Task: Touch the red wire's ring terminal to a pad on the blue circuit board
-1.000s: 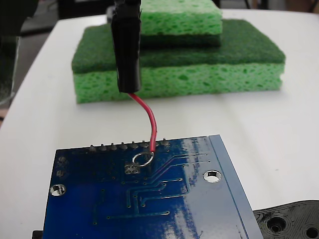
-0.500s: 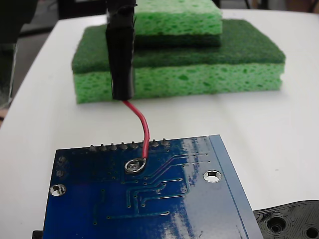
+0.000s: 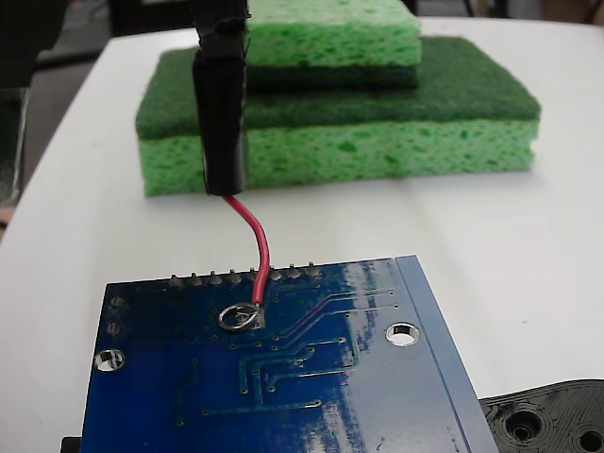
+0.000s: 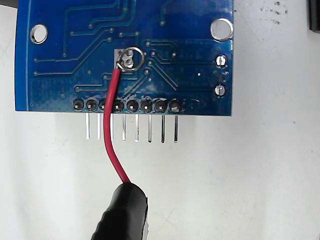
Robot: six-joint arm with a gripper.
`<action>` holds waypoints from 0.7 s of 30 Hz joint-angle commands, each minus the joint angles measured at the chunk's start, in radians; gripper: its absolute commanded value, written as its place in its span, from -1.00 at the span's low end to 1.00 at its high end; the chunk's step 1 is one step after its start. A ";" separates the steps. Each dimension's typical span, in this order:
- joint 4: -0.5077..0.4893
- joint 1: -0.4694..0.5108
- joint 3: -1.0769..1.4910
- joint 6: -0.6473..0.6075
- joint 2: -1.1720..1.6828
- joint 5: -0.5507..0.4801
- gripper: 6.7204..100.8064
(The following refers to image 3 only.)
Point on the dark equipment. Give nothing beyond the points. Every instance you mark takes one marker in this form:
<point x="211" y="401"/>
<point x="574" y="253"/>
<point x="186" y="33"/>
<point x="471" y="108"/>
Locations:
<point x="26" y="38"/>

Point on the blue circuit board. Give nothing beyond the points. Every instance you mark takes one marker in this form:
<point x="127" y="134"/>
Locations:
<point x="283" y="387"/>

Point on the black printed bracket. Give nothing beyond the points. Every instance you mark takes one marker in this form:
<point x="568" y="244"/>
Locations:
<point x="542" y="415"/>

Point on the large green sponge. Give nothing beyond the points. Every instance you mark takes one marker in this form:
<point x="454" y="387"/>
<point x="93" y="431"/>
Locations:
<point x="340" y="151"/>

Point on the small green sponge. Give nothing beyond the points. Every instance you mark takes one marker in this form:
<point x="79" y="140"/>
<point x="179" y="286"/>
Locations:
<point x="340" y="33"/>

